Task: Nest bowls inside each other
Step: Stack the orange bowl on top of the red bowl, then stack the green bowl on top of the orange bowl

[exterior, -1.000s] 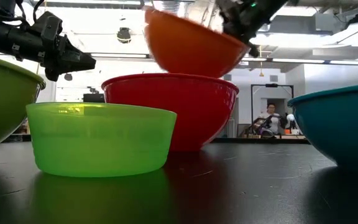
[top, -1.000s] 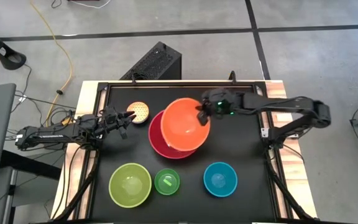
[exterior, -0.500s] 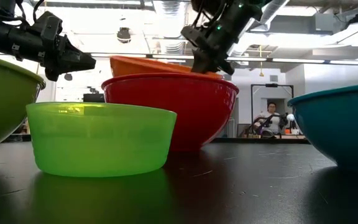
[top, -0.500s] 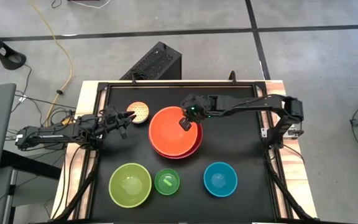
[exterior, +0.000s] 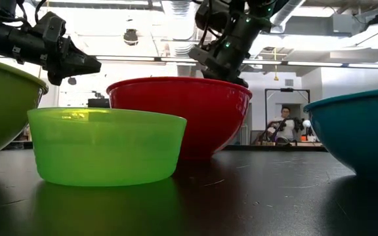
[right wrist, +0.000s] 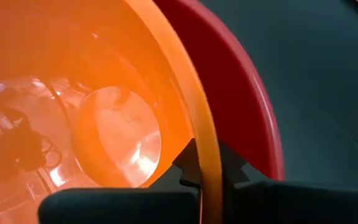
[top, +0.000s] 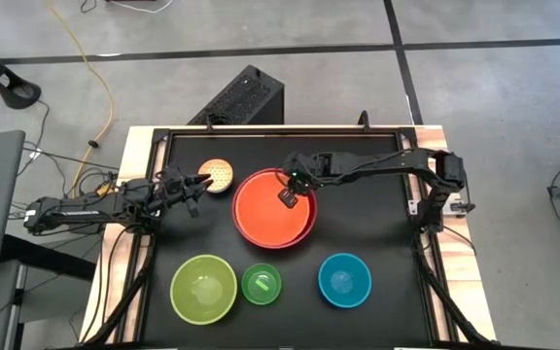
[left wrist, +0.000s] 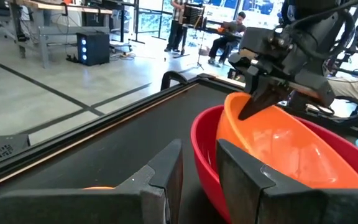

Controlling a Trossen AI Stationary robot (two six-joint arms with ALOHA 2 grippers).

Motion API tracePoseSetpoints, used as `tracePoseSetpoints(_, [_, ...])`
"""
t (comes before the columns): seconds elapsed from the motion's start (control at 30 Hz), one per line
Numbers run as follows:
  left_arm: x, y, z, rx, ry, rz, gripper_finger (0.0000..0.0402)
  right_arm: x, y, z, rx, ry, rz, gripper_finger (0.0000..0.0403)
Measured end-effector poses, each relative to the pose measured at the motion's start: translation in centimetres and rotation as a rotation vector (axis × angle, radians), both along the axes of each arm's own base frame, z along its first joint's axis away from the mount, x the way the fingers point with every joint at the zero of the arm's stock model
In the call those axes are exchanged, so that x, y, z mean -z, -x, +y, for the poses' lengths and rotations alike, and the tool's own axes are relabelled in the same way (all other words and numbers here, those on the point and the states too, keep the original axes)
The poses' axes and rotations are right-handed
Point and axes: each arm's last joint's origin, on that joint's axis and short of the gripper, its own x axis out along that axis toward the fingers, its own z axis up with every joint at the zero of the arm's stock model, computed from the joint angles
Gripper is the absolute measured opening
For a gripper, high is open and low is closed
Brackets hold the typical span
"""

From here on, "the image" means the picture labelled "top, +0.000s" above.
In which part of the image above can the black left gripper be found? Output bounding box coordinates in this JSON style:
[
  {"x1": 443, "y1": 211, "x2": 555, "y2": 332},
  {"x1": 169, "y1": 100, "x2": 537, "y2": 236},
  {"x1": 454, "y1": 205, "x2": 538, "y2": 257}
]
[{"x1": 149, "y1": 166, "x2": 215, "y2": 219}]

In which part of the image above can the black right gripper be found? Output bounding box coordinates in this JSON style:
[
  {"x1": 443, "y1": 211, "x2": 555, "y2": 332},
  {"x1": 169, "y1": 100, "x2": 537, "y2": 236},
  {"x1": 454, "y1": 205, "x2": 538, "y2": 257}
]
[{"x1": 277, "y1": 152, "x2": 323, "y2": 209}]

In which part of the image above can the small orange perforated strainer bowl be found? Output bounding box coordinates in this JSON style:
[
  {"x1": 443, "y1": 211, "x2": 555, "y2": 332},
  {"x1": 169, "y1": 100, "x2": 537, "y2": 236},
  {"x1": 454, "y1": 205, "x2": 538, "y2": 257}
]
[{"x1": 197, "y1": 157, "x2": 235, "y2": 194}]

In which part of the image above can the small translucent green bowl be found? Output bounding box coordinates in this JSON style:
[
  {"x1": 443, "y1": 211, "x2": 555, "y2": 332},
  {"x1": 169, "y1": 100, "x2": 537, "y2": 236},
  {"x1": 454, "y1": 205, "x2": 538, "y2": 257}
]
[{"x1": 240, "y1": 262, "x2": 283, "y2": 306}]

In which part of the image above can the lime green plastic bowl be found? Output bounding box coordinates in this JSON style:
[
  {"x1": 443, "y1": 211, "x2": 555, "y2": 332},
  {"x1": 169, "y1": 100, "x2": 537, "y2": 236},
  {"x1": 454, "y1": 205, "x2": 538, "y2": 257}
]
[{"x1": 169, "y1": 254, "x2": 238, "y2": 326}]

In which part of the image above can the blue plastic bowl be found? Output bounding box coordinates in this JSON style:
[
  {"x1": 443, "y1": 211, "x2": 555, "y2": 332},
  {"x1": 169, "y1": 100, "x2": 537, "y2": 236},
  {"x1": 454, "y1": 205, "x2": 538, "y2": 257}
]
[{"x1": 317, "y1": 252, "x2": 373, "y2": 309}]

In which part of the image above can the large orange plastic bowl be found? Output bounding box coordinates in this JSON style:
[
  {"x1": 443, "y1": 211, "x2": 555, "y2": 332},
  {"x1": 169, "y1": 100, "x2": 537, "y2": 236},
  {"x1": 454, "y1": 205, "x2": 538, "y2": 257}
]
[{"x1": 234, "y1": 170, "x2": 315, "y2": 246}]

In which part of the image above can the large red plastic bowl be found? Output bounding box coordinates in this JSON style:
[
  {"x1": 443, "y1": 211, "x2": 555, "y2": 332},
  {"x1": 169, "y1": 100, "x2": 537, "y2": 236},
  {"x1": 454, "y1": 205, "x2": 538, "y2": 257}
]
[{"x1": 230, "y1": 167, "x2": 319, "y2": 251}]

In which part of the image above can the black table mat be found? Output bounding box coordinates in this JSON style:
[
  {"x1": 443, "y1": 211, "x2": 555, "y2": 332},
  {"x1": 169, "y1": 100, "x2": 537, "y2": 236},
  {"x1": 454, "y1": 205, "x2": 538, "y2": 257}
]
[{"x1": 141, "y1": 133, "x2": 435, "y2": 349}]

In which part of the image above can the black computer tower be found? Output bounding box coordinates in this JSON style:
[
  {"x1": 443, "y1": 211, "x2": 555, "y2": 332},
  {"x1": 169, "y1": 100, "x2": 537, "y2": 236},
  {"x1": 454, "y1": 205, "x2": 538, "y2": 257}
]
[{"x1": 187, "y1": 64, "x2": 285, "y2": 126}]

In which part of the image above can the black curved stand leg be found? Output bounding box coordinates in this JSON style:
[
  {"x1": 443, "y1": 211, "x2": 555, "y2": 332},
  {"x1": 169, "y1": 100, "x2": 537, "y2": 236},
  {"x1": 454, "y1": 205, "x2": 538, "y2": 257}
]
[{"x1": 0, "y1": 33, "x2": 43, "y2": 110}]

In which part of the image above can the black metal table frame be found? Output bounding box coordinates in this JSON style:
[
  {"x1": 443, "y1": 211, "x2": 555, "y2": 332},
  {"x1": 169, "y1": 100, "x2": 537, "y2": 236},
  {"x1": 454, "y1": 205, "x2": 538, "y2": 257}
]
[{"x1": 78, "y1": 110, "x2": 498, "y2": 349}]

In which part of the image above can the yellow cable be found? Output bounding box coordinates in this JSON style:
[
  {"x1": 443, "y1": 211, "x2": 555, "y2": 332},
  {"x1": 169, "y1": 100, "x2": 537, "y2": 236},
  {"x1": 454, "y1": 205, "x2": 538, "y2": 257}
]
[{"x1": 49, "y1": 3, "x2": 117, "y2": 198}]

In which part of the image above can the black floor cable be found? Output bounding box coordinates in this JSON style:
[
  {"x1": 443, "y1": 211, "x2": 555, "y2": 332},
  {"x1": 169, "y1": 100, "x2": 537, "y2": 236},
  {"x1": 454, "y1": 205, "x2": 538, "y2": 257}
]
[{"x1": 15, "y1": 99, "x2": 122, "y2": 195}]

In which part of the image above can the white cable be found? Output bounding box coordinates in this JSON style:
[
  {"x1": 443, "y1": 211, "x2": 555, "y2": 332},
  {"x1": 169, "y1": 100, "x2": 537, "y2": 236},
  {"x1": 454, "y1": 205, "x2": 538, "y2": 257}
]
[{"x1": 107, "y1": 0, "x2": 175, "y2": 15}]

